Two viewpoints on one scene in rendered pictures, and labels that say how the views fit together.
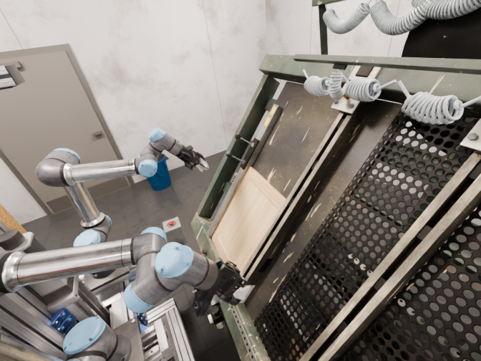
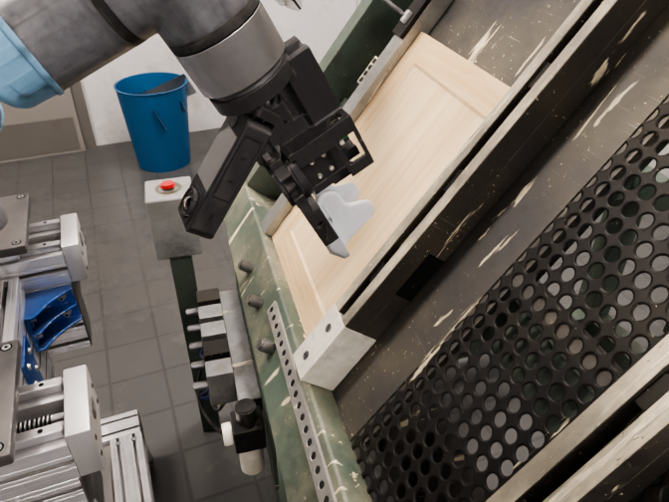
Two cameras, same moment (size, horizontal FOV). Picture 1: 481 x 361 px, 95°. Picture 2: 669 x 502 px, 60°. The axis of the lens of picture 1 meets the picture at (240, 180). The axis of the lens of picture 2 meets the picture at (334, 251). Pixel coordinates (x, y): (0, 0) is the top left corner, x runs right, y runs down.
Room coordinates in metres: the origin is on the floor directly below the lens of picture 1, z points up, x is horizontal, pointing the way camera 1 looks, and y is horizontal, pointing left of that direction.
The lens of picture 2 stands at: (-0.09, 0.02, 1.64)
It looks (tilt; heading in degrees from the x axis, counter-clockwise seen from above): 34 degrees down; 4
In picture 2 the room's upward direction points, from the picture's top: straight up
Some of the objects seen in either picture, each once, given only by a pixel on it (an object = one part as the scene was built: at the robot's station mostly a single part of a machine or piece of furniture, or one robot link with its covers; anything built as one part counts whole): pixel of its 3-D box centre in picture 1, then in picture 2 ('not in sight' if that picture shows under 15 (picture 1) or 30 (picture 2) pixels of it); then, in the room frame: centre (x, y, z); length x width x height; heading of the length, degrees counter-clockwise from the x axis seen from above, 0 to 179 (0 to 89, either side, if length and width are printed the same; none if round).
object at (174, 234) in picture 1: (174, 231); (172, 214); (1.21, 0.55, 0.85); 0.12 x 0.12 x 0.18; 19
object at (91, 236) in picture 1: (91, 246); not in sight; (0.83, 0.82, 1.20); 0.13 x 0.12 x 0.14; 11
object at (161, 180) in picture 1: (157, 170); (161, 120); (3.27, 1.34, 0.28); 0.48 x 0.44 x 0.56; 116
